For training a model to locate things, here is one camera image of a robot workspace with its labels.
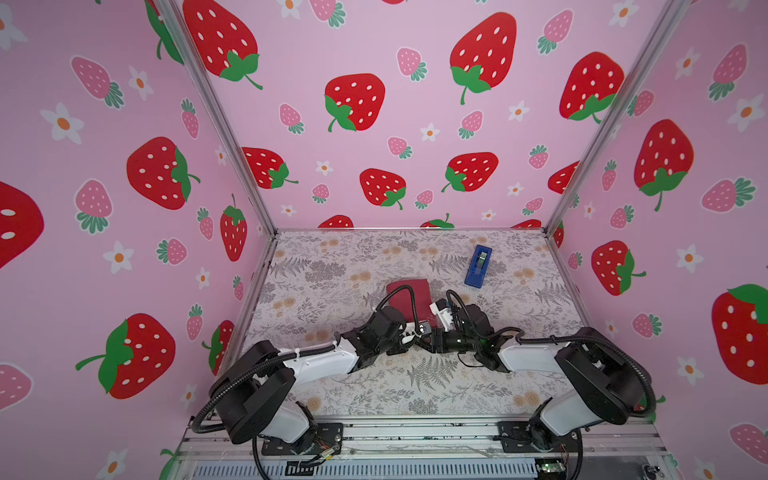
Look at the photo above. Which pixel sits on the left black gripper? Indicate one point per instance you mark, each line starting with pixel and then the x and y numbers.
pixel 398 348

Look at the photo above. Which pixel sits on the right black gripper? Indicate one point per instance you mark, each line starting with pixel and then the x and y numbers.
pixel 435 336

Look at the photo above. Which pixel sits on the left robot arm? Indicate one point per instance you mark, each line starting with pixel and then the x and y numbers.
pixel 250 398

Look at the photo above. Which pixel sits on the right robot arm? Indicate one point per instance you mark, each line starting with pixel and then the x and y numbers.
pixel 604 388

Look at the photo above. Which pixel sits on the blue tape dispenser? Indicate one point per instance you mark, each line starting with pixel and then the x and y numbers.
pixel 478 266

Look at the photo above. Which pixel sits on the floral table mat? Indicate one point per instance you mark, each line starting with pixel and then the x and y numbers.
pixel 324 282

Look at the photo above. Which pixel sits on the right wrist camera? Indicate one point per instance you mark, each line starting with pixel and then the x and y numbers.
pixel 443 313

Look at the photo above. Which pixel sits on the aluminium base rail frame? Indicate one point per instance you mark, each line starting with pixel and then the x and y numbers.
pixel 432 447

